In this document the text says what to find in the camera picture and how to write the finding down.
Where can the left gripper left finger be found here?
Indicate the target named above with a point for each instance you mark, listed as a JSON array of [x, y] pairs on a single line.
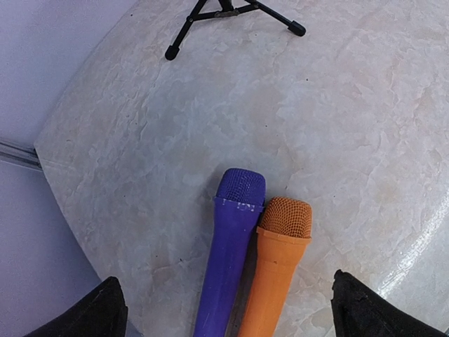
[[102, 312]]

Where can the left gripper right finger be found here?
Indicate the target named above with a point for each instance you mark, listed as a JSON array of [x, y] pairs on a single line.
[[359, 311]]

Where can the purple microphone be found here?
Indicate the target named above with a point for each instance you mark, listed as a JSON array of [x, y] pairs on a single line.
[[238, 203]]

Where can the orange microphone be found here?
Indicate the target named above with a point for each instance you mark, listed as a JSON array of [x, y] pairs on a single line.
[[282, 238]]

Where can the left aluminium frame post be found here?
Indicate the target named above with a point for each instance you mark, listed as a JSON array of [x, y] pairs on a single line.
[[19, 155]]

